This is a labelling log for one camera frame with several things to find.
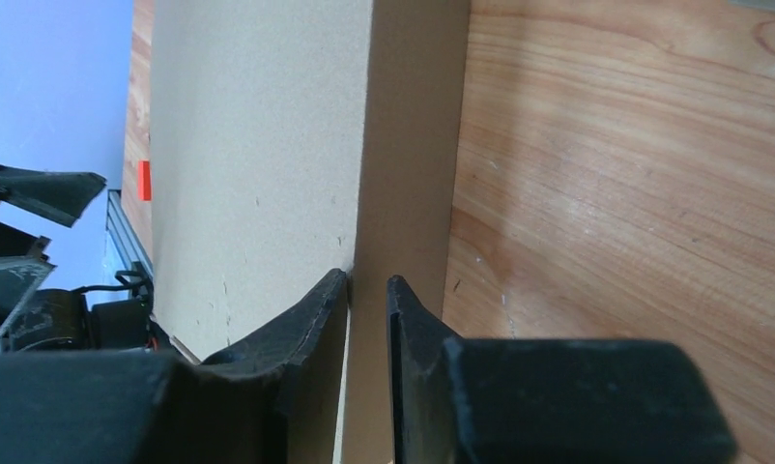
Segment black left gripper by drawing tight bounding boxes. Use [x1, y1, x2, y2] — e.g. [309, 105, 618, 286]
[0, 164, 106, 339]

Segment aluminium frame rails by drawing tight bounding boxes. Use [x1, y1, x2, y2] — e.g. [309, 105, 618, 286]
[104, 189, 154, 291]

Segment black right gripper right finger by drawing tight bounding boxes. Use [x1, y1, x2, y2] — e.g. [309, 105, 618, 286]
[387, 275, 736, 463]

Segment brown cardboard box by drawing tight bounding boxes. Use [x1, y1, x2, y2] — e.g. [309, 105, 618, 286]
[150, 1, 471, 463]

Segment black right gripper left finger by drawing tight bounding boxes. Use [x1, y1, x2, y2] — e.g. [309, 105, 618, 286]
[0, 269, 348, 463]

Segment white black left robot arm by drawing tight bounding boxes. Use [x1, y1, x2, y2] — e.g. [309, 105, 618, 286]
[0, 164, 160, 352]

